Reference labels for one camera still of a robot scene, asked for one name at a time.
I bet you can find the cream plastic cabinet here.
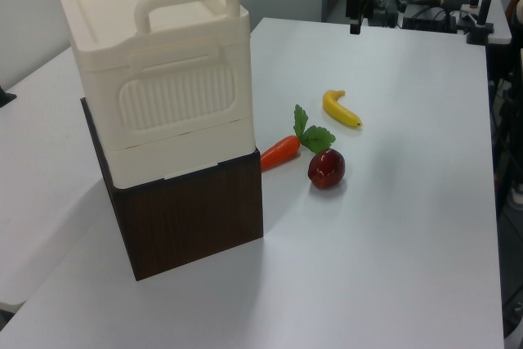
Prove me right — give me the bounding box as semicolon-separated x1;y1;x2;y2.
55;0;257;191

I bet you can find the black equipment box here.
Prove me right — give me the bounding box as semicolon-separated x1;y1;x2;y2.
401;0;458;34

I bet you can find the yellow toy banana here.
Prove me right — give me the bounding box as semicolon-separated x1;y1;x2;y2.
322;89;364;128

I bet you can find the red toy apple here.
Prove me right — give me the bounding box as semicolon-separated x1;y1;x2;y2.
307;147;346;190

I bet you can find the orange toy carrot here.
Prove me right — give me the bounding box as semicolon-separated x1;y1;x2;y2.
260;104;337;172

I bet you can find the dark brown wooden drawer box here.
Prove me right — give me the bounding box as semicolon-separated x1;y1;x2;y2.
80;97;265;283

